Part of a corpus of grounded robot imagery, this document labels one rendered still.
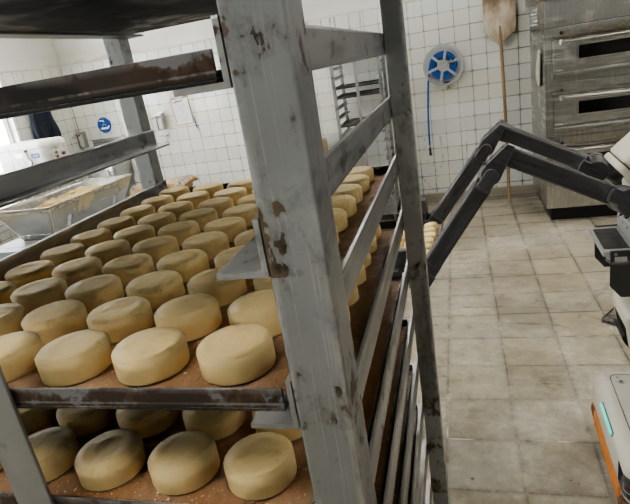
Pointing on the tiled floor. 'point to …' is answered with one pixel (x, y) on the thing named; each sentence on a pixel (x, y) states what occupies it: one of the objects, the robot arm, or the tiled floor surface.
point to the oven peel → (501, 22)
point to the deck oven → (588, 84)
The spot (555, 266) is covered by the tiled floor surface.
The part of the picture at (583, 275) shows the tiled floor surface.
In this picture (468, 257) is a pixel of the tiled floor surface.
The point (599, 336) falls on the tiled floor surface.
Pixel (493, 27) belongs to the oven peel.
